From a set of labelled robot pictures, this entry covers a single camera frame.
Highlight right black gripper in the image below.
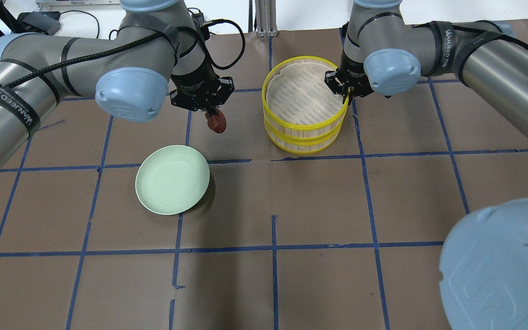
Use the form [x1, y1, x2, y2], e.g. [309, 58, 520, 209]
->
[324, 55, 374, 105]

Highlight aluminium frame post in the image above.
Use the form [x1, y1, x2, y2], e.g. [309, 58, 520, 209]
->
[255, 0, 278, 38]

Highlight light green plate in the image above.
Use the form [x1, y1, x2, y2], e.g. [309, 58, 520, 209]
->
[135, 145, 211, 215]

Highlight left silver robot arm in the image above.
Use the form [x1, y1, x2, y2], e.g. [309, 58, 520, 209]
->
[0, 0, 235, 169]

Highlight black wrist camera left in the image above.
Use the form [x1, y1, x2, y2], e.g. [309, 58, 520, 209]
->
[191, 12, 211, 42]

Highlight yellow steamer layer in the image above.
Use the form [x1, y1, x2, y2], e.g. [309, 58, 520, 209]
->
[261, 56, 348, 138]
[264, 120, 343, 156]

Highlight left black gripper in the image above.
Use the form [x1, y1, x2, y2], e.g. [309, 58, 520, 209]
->
[170, 70, 235, 119]

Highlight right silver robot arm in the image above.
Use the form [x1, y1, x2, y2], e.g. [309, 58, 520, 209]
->
[325, 0, 528, 330]

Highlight brown bun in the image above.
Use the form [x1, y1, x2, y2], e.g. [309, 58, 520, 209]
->
[205, 111, 227, 134]

